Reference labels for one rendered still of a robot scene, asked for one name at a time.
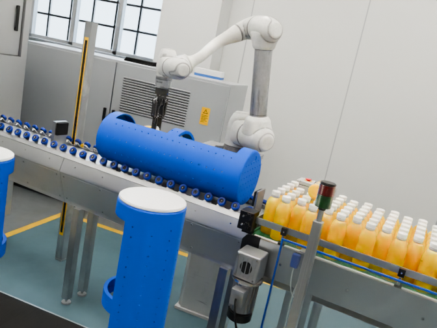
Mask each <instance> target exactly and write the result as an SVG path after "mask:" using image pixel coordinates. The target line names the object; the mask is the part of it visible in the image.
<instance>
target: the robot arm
mask: <svg viewBox="0 0 437 328"><path fill-rule="evenodd" d="M282 33H283V27H282V24H281V23H280V22H279V21H278V20H277V19H276V18H274V17H271V16H251V17H249V18H246V19H244V20H241V21H240V22H238V23H236V24H235V25H233V26H231V27H230V28H229V29H228V30H226V31H224V32H223V33H222V34H220V35H218V36H217V37H215V38H214V39H212V40H211V41H210V42H209V43H208V44H207V45H206V46H204V47H203V48H202V49H201V50H200V51H199V52H198V53H195V54H194V55H190V56H188V55H186V54H183V55H179V56H177V55H176V51H175V50H174V49H170V48H163V49H161V51H160V53H159V56H158V58H157V65H156V79H155V86H156V88H155V93H156V97H155V99H152V111H151V117H153V120H152V127H151V128H152V129H155V130H156V128H157V126H158V127H159V130H161V124H162V119H163V118H164V116H165V115H166V108H167V104H168V100H167V99H166V96H168V93H169V89H170V88H171V85H172V79H177V80H182V79H185V78H187V77H188V76H189V75H190V74H191V73H192V72H193V69H194V67H195V66H197V65H198V64H200V63H201V62H203V61H204V60H206V59H207V58H208V57H209V56H210V55H212V54H213V53H214V52H215V51H216V50H217V49H219V48H221V47H222V46H226V45H228V44H233V43H236V42H241V41H243V40H247V39H248V40H252V46H253V48H254V49H255V50H254V66H253V75H252V92H251V100H250V112H249V113H248V112H243V111H236V112H234V113H233V115H232V116H231V117H230V119H229V122H228V126H227V129H226V136H225V141H224V144H223V145H215V147H217V148H221V149H224V150H228V151H231V152H235V153H238V151H239V150H240V149H242V148H244V147H246V148H250V149H253V150H257V151H258V152H266V151H268V150H270V149H271V148H272V147H273V145H274V133H273V132H272V126H271V120H270V118H269V117H268V116H267V107H268V99H269V85H270V77H271V63H272V51H273V50H274V49H275V47H276V44H277V42H278V40H279V39H280V38H281V36H282ZM158 113H159V117H157V115H158Z"/></svg>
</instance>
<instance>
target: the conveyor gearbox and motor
mask: <svg viewBox="0 0 437 328"><path fill-rule="evenodd" d="M268 256H269V253H268V252H266V251H262V250H261V249H257V248H255V247H252V246H250V245H246V246H244V247H243V248H242V249H240V250H238V251H237V256H236V259H235V265H234V269H233V273H232V278H233V286H232V291H231V294H230V300H229V303H228V310H227V317H228V318H229V319H230V320H231V321H233V322H234V324H235V328H237V323H240V324H245V323H248V322H250V320H251V317H252V311H254V306H255V303H256V297H257V294H258V289H259V286H261V285H262V284H263V278H262V277H263V276H264V272H265V268H266V265H267V259H268Z"/></svg>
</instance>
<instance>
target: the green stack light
mask: <svg viewBox="0 0 437 328"><path fill-rule="evenodd" d="M332 201H333V197H325V196H322V195H320V194H318V193H317V196H316V199H315V206H316V207H318V208H322V209H325V210H329V209H331V206H332Z"/></svg>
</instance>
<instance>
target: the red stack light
mask: <svg viewBox="0 0 437 328"><path fill-rule="evenodd" d="M335 191H336V187H328V186H325V185H323V184H321V183H320V184H319V188H318V194H320V195H322V196H325V197H334V194H335Z"/></svg>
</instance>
